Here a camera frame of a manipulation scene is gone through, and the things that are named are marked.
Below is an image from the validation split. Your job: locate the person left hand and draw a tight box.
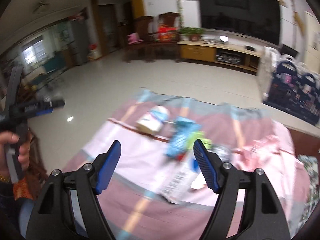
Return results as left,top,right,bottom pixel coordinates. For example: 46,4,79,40
0,131,33,178

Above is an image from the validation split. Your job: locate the pink plaid tablecloth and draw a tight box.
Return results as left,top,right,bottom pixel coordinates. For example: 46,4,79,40
64,89,310,239

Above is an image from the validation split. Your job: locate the white standing air conditioner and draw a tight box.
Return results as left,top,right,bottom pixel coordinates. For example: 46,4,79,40
303,11,319,73

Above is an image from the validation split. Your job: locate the blue textured cloth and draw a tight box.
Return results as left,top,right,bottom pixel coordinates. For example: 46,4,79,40
165,116,201,159

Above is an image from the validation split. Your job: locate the white striped paper cup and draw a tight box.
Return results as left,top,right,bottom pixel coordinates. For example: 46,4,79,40
136,106,169,135

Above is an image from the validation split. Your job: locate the right wooden armchair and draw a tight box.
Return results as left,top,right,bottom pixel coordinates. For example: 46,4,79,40
146,12,181,63

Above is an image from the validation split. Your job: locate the white navy baby fence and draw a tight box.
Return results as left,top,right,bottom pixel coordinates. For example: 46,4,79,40
257,45,319,126

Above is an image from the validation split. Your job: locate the wooden armchair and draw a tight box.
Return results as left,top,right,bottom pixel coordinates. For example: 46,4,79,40
124,16,154,63
146,12,181,63

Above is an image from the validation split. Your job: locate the wooden tv cabinet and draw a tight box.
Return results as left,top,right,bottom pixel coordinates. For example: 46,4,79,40
178,41,262,75

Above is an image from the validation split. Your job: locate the potted green plant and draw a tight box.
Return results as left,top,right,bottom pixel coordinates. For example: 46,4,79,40
179,27,203,42

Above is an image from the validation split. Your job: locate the pink toy on chair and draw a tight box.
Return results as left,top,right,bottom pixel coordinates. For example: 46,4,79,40
127,33,144,44

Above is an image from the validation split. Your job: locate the green wrapper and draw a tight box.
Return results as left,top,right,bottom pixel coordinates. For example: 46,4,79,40
187,130,212,153

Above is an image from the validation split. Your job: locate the red gift box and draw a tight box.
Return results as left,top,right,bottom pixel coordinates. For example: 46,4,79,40
158,24,177,42

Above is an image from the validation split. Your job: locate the left wooden armchair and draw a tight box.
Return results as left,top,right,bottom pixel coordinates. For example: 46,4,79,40
124,16,154,63

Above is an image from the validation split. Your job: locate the white blue ointment box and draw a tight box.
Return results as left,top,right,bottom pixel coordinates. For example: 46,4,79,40
160,157,206,204

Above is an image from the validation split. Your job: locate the large black television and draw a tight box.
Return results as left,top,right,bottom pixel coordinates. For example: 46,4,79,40
199,0,280,45

